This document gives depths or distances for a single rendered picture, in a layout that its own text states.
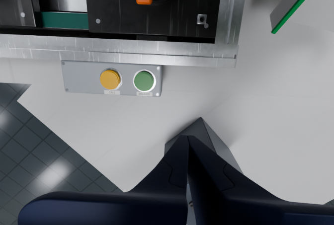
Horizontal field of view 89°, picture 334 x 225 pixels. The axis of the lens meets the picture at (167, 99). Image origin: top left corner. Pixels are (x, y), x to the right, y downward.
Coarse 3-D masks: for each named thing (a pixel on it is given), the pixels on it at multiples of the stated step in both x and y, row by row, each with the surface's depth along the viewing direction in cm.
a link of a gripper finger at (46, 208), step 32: (160, 160) 7; (64, 192) 3; (96, 192) 3; (128, 192) 4; (160, 192) 5; (32, 224) 3; (64, 224) 3; (96, 224) 3; (128, 224) 3; (160, 224) 3
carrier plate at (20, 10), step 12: (0, 0) 31; (12, 0) 31; (24, 0) 31; (36, 0) 32; (0, 12) 31; (12, 12) 31; (24, 12) 31; (36, 12) 32; (0, 24) 32; (12, 24) 32; (24, 24) 32; (36, 24) 32
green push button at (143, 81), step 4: (140, 72) 35; (144, 72) 34; (136, 76) 34; (140, 76) 34; (144, 76) 34; (148, 76) 34; (152, 76) 35; (136, 80) 34; (140, 80) 34; (144, 80) 34; (148, 80) 34; (152, 80) 34; (136, 84) 35; (140, 84) 35; (144, 84) 35; (148, 84) 35; (152, 84) 35; (140, 88) 35; (144, 88) 35; (148, 88) 35
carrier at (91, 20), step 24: (96, 0) 30; (120, 0) 30; (168, 0) 29; (192, 0) 30; (216, 0) 30; (96, 24) 32; (120, 24) 32; (144, 24) 31; (168, 24) 31; (192, 24) 31; (216, 24) 31
